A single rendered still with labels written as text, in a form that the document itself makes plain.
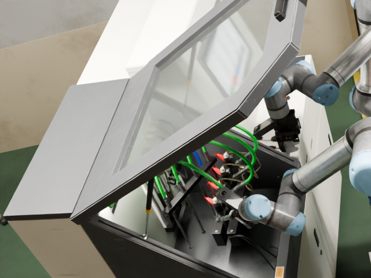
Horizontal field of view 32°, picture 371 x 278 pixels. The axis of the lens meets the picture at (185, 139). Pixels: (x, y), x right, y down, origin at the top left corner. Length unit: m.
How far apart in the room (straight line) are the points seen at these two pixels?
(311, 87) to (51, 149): 0.99
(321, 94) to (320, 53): 2.40
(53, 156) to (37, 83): 2.44
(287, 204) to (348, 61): 0.51
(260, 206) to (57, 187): 0.74
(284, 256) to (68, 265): 0.80
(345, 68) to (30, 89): 3.13
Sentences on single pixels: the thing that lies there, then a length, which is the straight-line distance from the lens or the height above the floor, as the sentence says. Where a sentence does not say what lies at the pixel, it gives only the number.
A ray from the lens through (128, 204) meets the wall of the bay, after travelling 2.44.
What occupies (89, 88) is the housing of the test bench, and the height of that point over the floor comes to 1.50.
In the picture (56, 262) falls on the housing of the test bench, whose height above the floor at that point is 1.22.
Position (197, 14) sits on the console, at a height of 1.52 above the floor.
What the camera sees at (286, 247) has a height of 0.95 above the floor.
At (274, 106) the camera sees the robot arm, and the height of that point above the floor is 1.50.
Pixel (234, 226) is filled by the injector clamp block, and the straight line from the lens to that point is 2.57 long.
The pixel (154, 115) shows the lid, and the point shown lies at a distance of 2.14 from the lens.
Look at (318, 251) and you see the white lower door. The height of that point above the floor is 0.49.
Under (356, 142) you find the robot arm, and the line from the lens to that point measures 1.78.
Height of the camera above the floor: 2.89
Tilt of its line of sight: 39 degrees down
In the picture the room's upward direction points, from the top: 24 degrees counter-clockwise
